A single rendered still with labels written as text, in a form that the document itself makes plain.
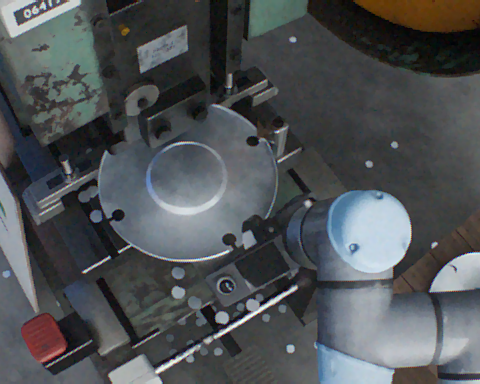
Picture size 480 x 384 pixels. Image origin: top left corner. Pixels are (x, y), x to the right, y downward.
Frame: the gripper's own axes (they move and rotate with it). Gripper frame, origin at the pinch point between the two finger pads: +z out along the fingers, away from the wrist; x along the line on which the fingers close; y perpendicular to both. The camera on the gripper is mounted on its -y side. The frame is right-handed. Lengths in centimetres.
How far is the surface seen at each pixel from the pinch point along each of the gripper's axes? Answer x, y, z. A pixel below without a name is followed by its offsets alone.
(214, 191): 8.7, 3.6, 12.6
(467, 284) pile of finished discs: -42, 49, 36
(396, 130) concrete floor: -10, 86, 91
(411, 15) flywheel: 15.8, 34.4, -13.7
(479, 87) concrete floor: -14, 125, 90
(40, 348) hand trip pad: 3.3, -33.1, 12.8
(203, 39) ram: 27.4, 8.2, -7.0
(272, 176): 5.7, 12.9, 12.0
